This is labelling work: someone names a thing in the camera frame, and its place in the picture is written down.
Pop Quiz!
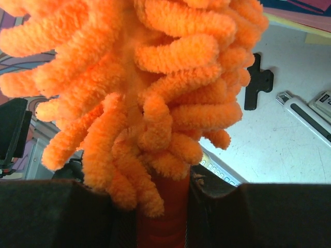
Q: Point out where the yellow sticky note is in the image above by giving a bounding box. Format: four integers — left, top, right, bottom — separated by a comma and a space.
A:
305, 34, 331, 45

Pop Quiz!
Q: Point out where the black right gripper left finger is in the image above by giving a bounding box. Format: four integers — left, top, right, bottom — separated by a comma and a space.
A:
1, 180, 137, 247

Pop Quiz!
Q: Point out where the black silver stapler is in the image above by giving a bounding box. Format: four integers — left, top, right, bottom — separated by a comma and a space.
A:
308, 90, 330, 123

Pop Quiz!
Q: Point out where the orange microfiber duster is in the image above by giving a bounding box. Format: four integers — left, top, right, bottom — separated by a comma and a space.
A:
1, 1, 268, 247

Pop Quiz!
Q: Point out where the yellow grey calculator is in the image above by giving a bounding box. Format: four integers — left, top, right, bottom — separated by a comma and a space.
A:
200, 147, 248, 187

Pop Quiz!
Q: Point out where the stack of coloured paper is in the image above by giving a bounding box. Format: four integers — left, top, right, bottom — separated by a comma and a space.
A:
261, 0, 330, 36

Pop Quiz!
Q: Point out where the black binder clip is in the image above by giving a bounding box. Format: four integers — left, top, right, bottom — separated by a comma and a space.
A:
244, 53, 274, 111

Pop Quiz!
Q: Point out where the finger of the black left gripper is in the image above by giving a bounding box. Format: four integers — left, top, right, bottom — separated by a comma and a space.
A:
1, 98, 32, 165

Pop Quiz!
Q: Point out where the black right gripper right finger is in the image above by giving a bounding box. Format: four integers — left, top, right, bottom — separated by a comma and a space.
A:
186, 165, 330, 247

